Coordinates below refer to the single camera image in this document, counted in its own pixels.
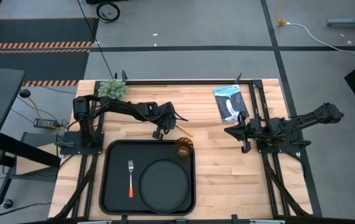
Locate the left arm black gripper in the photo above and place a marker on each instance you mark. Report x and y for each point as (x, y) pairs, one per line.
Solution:
(161, 115)

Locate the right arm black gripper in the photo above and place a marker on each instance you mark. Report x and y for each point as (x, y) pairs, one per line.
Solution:
(242, 130)

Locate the amber translucent cup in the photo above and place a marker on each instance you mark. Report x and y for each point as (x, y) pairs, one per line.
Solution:
(184, 147)

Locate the black round plate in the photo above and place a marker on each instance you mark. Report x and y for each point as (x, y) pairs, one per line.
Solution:
(164, 186)

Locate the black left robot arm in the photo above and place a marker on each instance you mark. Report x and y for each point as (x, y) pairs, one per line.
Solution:
(124, 107)

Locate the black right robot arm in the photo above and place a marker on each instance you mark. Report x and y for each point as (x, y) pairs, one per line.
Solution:
(307, 119)

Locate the black square plastic tray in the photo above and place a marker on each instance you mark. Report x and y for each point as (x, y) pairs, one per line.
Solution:
(118, 186)

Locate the small green artificial plant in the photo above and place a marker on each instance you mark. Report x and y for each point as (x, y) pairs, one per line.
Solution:
(112, 88)

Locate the black power adapter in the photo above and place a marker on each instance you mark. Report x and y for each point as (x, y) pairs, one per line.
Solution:
(45, 123)

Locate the grey table leg bar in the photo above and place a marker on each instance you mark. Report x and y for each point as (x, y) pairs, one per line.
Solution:
(351, 21)

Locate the black mat with hazard stripes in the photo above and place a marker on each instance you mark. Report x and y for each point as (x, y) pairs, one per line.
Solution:
(34, 46)

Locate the black caster wheel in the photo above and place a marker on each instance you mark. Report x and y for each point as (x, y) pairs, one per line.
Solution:
(7, 203)

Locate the black aluminium table frame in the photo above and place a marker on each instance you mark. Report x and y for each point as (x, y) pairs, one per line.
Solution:
(180, 82)

